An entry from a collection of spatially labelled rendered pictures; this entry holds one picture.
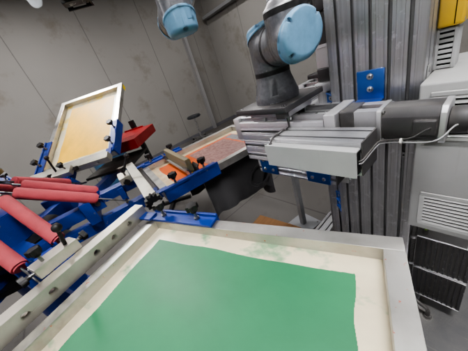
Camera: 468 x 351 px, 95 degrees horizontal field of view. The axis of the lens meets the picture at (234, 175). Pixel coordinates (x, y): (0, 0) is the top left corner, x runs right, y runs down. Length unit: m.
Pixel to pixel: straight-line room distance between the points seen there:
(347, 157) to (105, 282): 0.76
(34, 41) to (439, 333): 5.86
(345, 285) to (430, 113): 0.41
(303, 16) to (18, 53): 5.10
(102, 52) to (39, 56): 1.02
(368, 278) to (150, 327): 0.49
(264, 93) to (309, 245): 0.48
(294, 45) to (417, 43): 0.31
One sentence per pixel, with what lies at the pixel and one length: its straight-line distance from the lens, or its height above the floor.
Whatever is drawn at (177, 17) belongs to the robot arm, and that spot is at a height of 1.53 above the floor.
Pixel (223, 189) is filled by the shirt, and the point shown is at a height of 0.80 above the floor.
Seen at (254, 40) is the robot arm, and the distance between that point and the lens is 0.77.
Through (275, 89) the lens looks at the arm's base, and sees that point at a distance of 0.76.
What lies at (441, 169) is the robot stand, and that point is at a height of 0.99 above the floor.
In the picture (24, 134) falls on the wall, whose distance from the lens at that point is 5.30.
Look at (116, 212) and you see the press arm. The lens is 1.33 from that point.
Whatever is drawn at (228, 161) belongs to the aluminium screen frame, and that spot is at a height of 0.98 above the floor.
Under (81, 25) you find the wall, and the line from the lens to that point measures 5.67.
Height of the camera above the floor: 1.41
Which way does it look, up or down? 26 degrees down
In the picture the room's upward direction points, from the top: 19 degrees counter-clockwise
